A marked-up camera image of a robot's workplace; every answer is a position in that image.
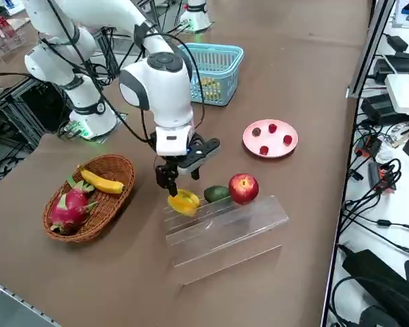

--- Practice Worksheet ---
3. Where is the black metal frame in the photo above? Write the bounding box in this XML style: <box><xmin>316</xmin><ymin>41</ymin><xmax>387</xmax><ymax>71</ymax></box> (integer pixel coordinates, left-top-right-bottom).
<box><xmin>0</xmin><ymin>72</ymin><xmax>73</xmax><ymax>155</ymax></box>

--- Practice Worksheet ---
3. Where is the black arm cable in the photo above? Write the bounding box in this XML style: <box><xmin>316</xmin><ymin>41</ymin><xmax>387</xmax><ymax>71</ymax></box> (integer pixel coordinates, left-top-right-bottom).
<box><xmin>37</xmin><ymin>0</ymin><xmax>207</xmax><ymax>144</ymax></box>

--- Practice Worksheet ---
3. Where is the clear rack with red items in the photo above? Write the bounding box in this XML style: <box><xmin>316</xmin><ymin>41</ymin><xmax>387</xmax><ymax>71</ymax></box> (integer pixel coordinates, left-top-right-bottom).
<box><xmin>0</xmin><ymin>6</ymin><xmax>27</xmax><ymax>63</ymax></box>

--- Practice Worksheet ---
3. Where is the black and orange adapter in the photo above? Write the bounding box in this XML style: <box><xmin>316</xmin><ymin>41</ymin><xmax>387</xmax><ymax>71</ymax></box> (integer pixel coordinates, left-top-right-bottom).
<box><xmin>367</xmin><ymin>159</ymin><xmax>403</xmax><ymax>193</ymax></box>

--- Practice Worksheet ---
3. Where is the brown wicker basket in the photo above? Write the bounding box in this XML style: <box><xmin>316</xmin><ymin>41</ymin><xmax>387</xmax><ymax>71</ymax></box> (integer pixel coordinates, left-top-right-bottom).
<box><xmin>42</xmin><ymin>154</ymin><xmax>137</xmax><ymax>243</ymax></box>

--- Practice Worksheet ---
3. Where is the colourful packet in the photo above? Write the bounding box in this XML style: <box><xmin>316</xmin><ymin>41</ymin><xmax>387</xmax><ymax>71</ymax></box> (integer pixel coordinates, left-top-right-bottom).
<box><xmin>389</xmin><ymin>121</ymin><xmax>409</xmax><ymax>149</ymax></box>

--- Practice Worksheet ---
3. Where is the grey metal rail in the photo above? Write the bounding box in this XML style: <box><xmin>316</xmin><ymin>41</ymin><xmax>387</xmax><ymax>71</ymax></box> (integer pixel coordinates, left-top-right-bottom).
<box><xmin>0</xmin><ymin>275</ymin><xmax>61</xmax><ymax>327</ymax></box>

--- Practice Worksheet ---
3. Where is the pink plate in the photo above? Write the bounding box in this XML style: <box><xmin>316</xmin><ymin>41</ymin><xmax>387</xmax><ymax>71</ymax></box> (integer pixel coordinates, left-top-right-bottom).
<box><xmin>242</xmin><ymin>119</ymin><xmax>299</xmax><ymax>160</ymax></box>

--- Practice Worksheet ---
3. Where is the clear acrylic stepped stand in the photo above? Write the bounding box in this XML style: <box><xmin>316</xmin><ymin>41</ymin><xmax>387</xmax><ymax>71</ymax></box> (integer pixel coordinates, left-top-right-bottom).
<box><xmin>162</xmin><ymin>194</ymin><xmax>291</xmax><ymax>286</ymax></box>

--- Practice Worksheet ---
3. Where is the large black bag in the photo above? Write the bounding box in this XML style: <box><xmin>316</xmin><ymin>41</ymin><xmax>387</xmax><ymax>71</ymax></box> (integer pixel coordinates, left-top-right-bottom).
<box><xmin>341</xmin><ymin>249</ymin><xmax>409</xmax><ymax>327</ymax></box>

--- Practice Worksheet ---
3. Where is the pink dragon fruit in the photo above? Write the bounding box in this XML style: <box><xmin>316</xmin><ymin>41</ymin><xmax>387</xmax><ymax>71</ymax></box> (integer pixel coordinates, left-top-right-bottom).
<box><xmin>49</xmin><ymin>175</ymin><xmax>99</xmax><ymax>236</ymax></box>

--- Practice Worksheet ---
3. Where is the blue plastic basket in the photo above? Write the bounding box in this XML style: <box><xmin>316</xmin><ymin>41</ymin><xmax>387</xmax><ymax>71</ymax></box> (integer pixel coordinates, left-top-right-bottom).
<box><xmin>175</xmin><ymin>43</ymin><xmax>245</xmax><ymax>106</ymax></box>

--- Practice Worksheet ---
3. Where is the white router box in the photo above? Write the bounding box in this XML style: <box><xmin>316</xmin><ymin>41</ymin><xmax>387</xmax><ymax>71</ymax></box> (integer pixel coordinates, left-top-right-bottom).
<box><xmin>384</xmin><ymin>73</ymin><xmax>409</xmax><ymax>115</ymax></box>

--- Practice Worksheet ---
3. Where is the red apple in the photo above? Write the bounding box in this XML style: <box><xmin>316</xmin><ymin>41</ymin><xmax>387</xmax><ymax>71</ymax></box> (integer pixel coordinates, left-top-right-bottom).
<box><xmin>228</xmin><ymin>173</ymin><xmax>260</xmax><ymax>206</ymax></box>

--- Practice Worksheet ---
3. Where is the yellow banana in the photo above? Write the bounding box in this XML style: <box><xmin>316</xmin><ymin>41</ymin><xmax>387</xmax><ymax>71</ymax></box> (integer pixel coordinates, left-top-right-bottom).
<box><xmin>76</xmin><ymin>165</ymin><xmax>125</xmax><ymax>195</ymax></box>

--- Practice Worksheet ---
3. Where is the aluminium frame post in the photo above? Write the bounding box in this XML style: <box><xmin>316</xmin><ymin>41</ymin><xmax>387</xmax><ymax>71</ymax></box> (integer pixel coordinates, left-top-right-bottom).
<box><xmin>346</xmin><ymin>0</ymin><xmax>397</xmax><ymax>100</ymax></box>

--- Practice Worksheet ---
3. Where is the small black power adapter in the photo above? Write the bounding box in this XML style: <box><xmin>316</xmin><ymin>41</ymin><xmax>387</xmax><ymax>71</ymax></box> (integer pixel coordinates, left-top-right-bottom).
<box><xmin>385</xmin><ymin>33</ymin><xmax>409</xmax><ymax>52</ymax></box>

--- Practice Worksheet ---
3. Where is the green avocado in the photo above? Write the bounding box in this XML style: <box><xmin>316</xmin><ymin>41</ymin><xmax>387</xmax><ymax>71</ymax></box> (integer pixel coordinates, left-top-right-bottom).
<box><xmin>203</xmin><ymin>185</ymin><xmax>231</xmax><ymax>204</ymax></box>

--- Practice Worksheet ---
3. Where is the red and black plug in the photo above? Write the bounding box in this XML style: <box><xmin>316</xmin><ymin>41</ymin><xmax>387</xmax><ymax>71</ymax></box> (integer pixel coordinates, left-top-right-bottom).
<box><xmin>355</xmin><ymin>134</ymin><xmax>382</xmax><ymax>158</ymax></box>

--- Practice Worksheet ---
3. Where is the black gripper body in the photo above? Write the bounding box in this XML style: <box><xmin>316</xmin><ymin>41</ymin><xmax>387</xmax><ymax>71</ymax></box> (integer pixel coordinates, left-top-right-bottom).
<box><xmin>150</xmin><ymin>132</ymin><xmax>187</xmax><ymax>172</ymax></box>

